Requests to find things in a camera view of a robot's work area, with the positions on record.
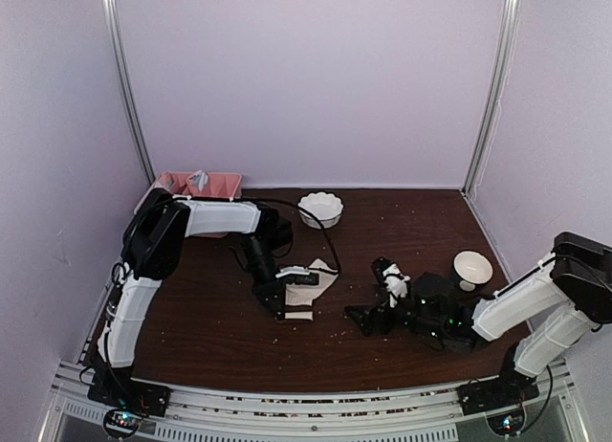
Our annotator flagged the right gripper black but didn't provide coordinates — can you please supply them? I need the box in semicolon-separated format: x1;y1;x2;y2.
345;285;446;342

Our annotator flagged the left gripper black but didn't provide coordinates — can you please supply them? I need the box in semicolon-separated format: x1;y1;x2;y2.
240;233;286;320

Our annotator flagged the cream sock brown trim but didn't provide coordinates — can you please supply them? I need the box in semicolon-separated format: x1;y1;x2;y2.
285;258;339;321

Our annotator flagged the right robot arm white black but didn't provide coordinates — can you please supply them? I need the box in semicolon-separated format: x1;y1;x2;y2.
344;232;611;406

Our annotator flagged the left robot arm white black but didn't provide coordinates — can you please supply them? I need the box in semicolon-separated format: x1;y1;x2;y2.
98;188;293;408

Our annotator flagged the white fluted bowl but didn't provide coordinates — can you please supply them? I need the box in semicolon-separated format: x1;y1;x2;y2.
297;191;344;230

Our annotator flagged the pink packet in tray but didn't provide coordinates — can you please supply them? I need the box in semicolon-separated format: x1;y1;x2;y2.
154;172;180;194

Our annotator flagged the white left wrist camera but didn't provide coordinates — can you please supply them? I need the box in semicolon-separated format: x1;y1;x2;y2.
275;266;319;286

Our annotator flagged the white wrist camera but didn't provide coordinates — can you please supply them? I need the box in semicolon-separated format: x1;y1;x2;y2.
275;266;319;286
371;257;411;308

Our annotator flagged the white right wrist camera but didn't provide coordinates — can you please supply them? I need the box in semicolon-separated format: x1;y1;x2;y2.
371;257;411;308

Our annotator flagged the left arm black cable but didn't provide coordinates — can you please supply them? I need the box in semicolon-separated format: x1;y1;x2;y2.
252;198;343;276

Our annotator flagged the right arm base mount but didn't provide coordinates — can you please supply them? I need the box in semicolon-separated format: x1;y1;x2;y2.
457;371;539;437

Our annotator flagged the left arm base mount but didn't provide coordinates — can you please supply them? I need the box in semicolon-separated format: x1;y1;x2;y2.
87;361;171;441

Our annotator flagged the aluminium front rail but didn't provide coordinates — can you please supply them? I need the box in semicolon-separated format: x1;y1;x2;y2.
33;360;596;441

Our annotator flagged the left aluminium frame post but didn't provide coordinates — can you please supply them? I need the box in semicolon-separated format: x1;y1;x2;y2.
101;0;155;183

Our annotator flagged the aluminium frame post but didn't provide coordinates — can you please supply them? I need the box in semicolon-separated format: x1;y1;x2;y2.
101;0;155;183
462;0;520;198

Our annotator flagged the right aluminium frame post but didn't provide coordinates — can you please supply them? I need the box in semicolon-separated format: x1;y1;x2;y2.
462;0;520;198

